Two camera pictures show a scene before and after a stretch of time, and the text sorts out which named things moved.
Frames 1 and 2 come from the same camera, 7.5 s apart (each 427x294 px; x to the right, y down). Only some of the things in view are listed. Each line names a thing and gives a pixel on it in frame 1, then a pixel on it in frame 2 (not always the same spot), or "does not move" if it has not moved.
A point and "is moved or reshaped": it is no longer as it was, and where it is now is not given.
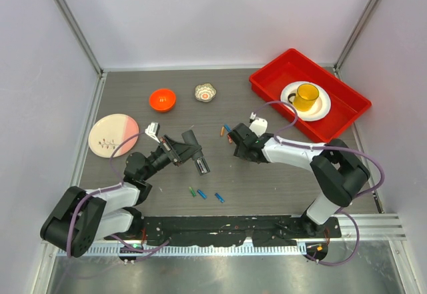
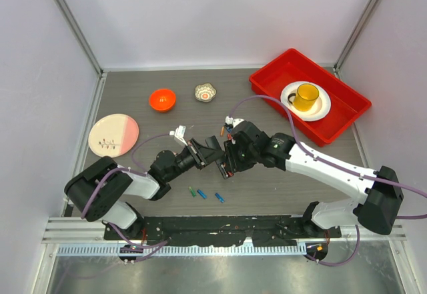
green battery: x=192 y=192 does not move
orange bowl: x=162 y=100 does not move
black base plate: x=188 y=231 does not move
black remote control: x=200 y=162 is moved or reshaped
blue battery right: x=219 y=197 does not move
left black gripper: x=179 y=151 → x=203 y=155
